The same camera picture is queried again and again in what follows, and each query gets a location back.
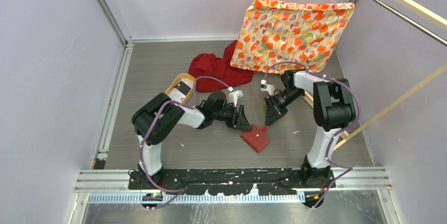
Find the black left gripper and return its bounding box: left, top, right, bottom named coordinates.
left=212, top=103, right=252, bottom=130

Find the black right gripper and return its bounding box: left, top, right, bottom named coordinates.
left=264, top=87, right=304, bottom=126

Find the red leather card holder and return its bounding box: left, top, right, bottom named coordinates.
left=240, top=124, right=270, bottom=153

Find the yellow oval tray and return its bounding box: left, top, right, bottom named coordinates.
left=165, top=73, right=195, bottom=104

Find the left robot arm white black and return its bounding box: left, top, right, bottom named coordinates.
left=131, top=91, right=252, bottom=189

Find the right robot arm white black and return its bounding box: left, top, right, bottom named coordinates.
left=260, top=70, right=356, bottom=187

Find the black card left in tray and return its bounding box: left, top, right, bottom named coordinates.
left=175, top=79, right=193, bottom=95

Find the white card in tray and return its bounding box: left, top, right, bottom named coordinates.
left=168, top=89, right=186, bottom=103

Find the red crumpled cloth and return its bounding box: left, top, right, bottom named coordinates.
left=188, top=41, right=254, bottom=93

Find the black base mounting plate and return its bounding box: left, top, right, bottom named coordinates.
left=128, top=168, right=336, bottom=196

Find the floral orange pillowcase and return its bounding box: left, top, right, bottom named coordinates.
left=230, top=0, right=355, bottom=74

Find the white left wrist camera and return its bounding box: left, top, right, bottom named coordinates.
left=228, top=89, right=243, bottom=107

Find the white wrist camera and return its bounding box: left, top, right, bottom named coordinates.
left=260, top=79, right=275, bottom=96
left=228, top=89, right=243, bottom=107

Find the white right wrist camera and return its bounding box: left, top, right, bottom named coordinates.
left=260, top=79, right=275, bottom=96

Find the metal rail rod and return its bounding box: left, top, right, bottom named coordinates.
left=372, top=0, right=446, bottom=46

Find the wooden rack frame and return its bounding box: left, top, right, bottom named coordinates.
left=307, top=0, right=446, bottom=152

